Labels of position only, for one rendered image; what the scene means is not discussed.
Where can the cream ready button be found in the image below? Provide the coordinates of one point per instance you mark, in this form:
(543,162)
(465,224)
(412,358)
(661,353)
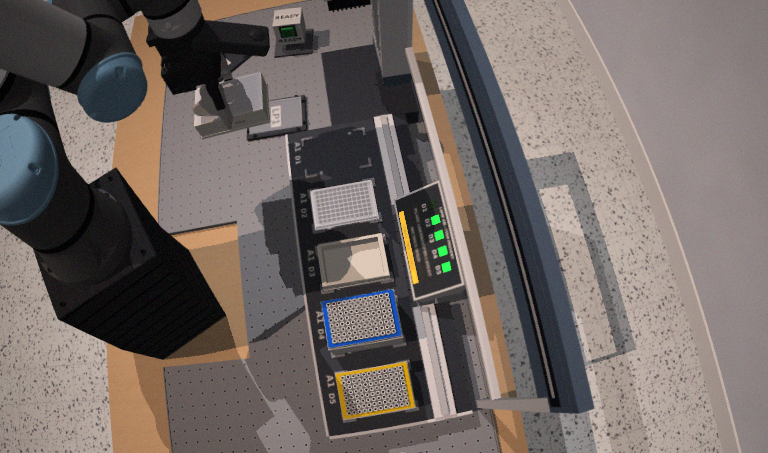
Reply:
(290,23)

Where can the beige one-well reservoir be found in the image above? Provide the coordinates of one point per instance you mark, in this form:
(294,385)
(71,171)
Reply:
(351,258)

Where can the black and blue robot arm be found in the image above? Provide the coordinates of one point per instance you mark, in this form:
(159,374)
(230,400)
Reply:
(81,232)

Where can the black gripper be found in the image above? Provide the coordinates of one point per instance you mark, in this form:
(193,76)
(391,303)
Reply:
(188,69)

